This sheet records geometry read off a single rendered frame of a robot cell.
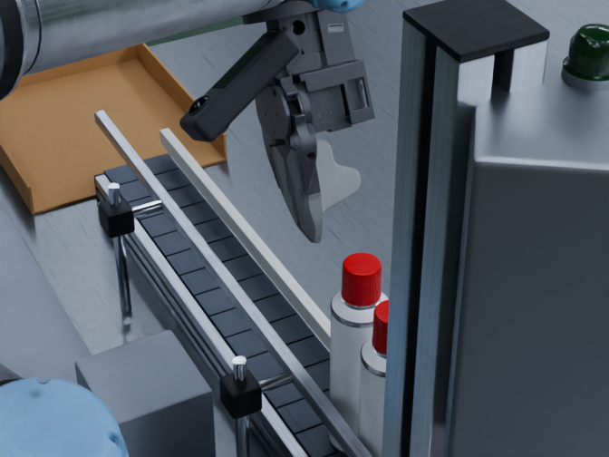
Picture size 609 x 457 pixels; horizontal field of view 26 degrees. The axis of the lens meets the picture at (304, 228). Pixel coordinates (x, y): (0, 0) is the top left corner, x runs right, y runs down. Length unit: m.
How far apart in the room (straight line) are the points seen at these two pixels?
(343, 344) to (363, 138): 0.65
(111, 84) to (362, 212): 0.45
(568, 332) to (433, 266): 0.07
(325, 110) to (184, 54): 0.81
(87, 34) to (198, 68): 1.11
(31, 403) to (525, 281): 0.53
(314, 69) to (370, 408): 0.29
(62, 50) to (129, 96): 1.05
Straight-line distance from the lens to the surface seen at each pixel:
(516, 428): 0.61
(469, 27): 0.56
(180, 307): 1.41
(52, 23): 0.77
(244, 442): 1.20
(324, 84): 1.13
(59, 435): 0.98
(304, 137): 1.11
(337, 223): 1.58
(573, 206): 0.53
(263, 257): 1.39
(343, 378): 1.15
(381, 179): 1.66
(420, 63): 0.57
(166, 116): 1.78
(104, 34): 0.81
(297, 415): 1.26
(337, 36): 1.15
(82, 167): 1.69
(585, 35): 0.57
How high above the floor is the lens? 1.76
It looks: 36 degrees down
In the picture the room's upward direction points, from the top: straight up
